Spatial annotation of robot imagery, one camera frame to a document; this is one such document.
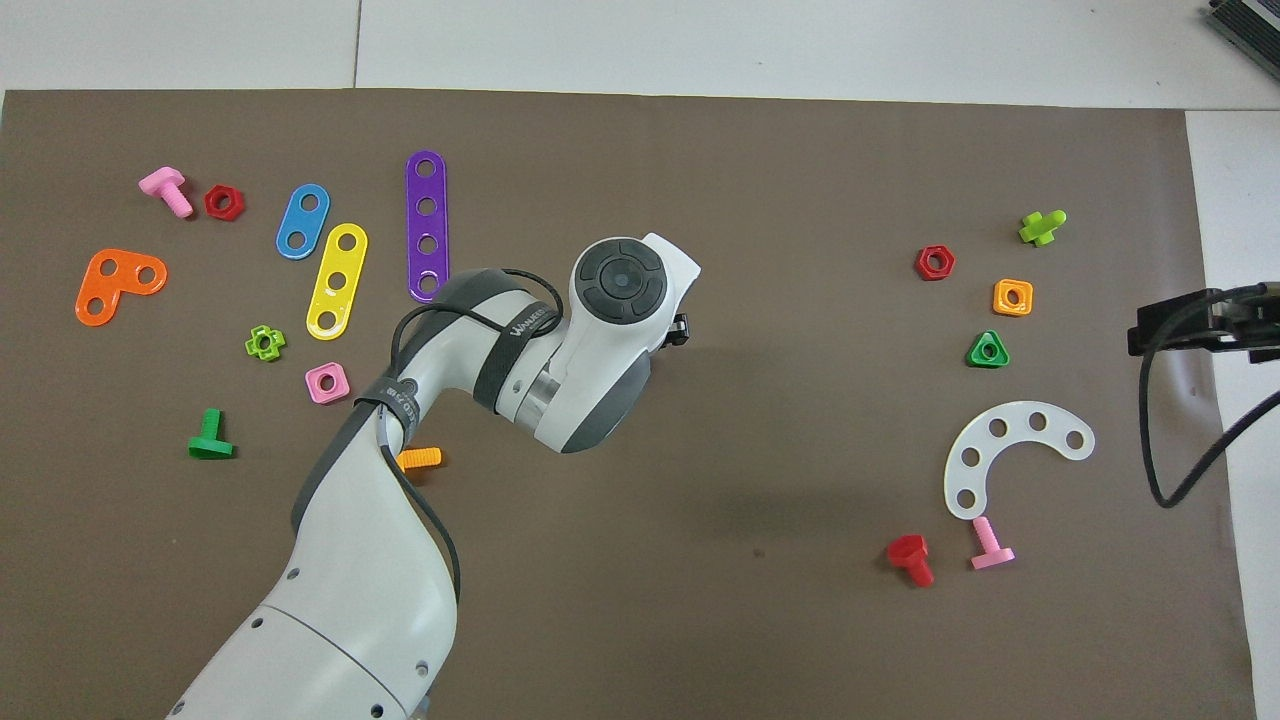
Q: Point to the red hexagonal plastic nut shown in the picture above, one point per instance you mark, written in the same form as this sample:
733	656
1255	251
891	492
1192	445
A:
922	264
213	203

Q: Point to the purple four-hole plastic plate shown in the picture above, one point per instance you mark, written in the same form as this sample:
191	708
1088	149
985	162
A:
427	187

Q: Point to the pink square plastic nut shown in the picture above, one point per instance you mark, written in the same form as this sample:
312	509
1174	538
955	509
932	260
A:
313	392

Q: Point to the lime green cross bolt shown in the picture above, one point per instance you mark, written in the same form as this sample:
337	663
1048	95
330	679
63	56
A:
1040	228

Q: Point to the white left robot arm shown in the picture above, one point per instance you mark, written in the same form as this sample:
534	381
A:
350	600

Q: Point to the white curved five-hole plate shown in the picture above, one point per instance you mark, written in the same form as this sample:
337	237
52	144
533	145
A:
1018	425

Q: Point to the yellow three-hole plastic plate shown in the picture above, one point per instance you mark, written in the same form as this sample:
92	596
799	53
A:
343	262

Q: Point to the red plastic bolt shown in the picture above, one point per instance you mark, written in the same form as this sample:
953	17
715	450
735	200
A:
908	550

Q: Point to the black ribbed metal device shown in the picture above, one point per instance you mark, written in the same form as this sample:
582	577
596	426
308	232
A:
1250	22

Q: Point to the orange angled three-hole plate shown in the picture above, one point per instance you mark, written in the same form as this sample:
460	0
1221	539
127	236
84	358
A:
125	275

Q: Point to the blue two-hole plastic plate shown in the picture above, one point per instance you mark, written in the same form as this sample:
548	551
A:
302	222

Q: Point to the orange plastic bolt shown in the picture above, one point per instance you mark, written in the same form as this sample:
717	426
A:
425	459

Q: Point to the green plastic bolt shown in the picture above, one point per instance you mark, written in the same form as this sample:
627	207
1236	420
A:
211	445

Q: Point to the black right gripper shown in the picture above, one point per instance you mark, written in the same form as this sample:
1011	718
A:
1250	325

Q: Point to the brown table mat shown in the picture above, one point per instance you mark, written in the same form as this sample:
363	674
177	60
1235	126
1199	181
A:
700	600

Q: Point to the pink plastic bolt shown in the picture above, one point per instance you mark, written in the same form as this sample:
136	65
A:
992	558
165	185

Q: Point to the orange square plastic nut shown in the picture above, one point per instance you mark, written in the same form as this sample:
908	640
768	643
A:
1000	305

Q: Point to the green triangular plastic nut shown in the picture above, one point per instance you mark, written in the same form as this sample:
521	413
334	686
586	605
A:
975	358

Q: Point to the lime green cross nut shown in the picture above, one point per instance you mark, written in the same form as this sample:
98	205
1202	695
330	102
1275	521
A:
253	346

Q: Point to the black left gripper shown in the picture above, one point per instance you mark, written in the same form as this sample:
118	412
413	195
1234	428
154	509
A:
679	330

